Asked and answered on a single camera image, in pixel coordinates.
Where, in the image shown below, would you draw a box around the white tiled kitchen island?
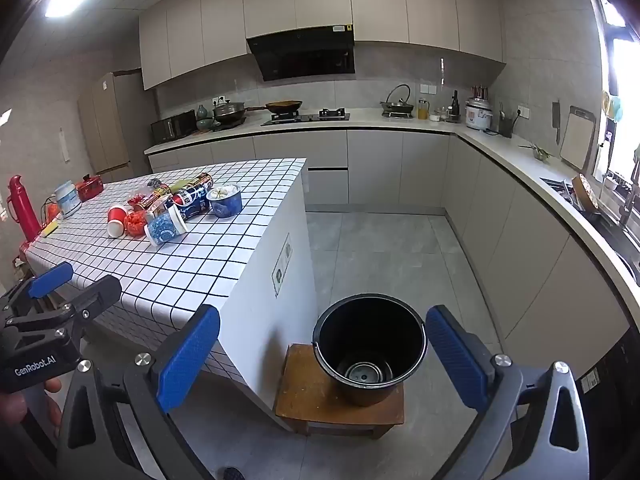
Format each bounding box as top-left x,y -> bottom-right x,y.
24,158 -> 321,433

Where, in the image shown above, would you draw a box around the hanging cleaning cloths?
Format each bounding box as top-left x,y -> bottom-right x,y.
602,91 -> 626,122

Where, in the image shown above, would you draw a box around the red thermos flask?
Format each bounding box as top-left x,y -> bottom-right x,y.
7,175 -> 42,241

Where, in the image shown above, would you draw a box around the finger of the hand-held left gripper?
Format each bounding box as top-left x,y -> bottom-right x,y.
10,275 -> 123,348
0,261 -> 75,328

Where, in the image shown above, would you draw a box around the round wooden board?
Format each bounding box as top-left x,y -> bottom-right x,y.
571,174 -> 598,211

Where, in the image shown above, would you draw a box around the white jar with blue lid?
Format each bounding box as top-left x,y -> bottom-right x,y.
54,181 -> 82,217

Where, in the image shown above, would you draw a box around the blue patterned paper cup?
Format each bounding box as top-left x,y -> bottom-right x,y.
144,204 -> 189,247

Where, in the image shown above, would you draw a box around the person's left hand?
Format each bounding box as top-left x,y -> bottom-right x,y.
0,377 -> 64,441

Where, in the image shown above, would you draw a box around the low wooden stool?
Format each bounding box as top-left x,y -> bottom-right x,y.
275,343 -> 406,441

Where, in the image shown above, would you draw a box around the beige upper cabinets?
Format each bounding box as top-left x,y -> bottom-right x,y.
138,0 -> 507,92

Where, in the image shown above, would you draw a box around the kitchen window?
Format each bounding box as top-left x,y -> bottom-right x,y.
592,0 -> 640,186

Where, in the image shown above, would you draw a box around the metal sink faucet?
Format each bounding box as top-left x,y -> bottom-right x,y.
617,160 -> 640,228

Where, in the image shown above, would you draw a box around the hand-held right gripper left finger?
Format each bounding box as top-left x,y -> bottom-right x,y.
56,304 -> 251,480

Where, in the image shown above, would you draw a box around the blue soda can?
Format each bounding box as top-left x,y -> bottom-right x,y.
165,185 -> 211,221

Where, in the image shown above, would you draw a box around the dark cylindrical snack can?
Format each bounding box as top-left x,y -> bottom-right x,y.
171,172 -> 215,195

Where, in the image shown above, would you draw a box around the small dish with greens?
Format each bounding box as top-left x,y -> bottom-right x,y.
520,142 -> 551,162

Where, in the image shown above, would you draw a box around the red paper cup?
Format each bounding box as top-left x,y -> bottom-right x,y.
107,204 -> 130,237

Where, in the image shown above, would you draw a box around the black range hood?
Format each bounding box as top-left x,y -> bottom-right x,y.
246,24 -> 356,82

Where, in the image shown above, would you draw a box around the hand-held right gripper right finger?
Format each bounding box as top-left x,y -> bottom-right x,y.
425,305 -> 591,480

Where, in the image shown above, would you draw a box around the yellow red label can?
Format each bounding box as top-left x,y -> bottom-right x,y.
131,191 -> 173,212

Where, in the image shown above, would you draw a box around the small red box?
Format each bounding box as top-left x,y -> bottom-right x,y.
76,174 -> 105,203

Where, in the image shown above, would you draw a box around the black built-in appliance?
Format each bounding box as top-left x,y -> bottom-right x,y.
572,327 -> 640,480

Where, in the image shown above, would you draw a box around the blue instant noodle bowl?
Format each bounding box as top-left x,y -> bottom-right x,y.
206,185 -> 244,219

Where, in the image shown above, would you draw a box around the metal pot with arched handle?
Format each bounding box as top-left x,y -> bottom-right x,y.
380,84 -> 417,120

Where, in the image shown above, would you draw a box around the beige lower cabinets with counter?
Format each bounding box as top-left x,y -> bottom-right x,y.
144,112 -> 640,396

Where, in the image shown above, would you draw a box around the wok with glass lid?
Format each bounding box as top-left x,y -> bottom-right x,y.
212,100 -> 248,126

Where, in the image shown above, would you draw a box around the white cutting board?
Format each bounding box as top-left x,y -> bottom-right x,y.
559,106 -> 596,171

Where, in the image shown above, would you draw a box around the black plastic bucket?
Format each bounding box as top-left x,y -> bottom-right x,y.
312,296 -> 429,407

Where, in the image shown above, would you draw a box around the black gas stove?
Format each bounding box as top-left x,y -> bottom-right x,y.
260,108 -> 351,127

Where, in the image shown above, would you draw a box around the frying pan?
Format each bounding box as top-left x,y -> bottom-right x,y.
245,100 -> 304,115

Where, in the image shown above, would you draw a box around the white rice cooker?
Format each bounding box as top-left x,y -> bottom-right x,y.
465,96 -> 496,132

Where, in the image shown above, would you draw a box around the red crumpled plastic bag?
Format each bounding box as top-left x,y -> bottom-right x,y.
125,210 -> 148,237

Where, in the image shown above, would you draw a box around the black microwave oven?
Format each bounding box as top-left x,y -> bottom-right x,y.
151,109 -> 197,144

